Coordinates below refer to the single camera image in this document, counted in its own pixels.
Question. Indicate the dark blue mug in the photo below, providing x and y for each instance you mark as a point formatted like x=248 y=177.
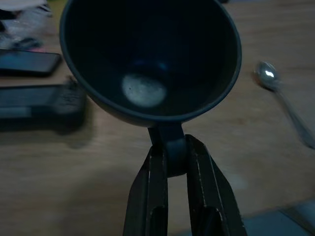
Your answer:
x=150 y=59

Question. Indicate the silver metal spoon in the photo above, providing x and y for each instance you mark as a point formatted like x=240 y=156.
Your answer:
x=268 y=75

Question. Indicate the clear plastic bag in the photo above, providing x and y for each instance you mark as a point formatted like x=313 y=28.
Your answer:
x=22 y=22

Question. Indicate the black remote control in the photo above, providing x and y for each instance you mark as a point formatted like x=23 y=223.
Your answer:
x=39 y=103

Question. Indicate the black smartphone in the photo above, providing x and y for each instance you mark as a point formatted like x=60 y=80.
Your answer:
x=27 y=62

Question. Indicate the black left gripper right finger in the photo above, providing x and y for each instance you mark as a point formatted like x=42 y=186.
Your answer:
x=211 y=186

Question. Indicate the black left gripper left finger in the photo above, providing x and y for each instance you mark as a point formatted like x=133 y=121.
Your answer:
x=147 y=186

